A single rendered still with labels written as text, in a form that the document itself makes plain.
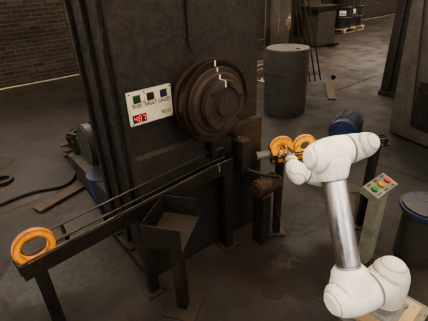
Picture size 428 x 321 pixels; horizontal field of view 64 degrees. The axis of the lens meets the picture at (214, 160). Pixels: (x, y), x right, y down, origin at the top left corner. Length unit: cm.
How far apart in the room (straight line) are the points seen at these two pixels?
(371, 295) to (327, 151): 62
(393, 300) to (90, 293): 172
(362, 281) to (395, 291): 17
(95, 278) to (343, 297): 161
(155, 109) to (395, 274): 138
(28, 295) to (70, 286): 25
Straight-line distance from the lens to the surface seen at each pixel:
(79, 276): 260
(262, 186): 228
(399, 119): 448
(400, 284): 170
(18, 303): 261
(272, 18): 634
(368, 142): 152
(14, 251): 181
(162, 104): 192
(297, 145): 235
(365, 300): 162
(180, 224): 184
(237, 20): 219
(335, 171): 145
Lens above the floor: 175
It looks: 28 degrees down
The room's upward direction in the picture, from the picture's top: 3 degrees counter-clockwise
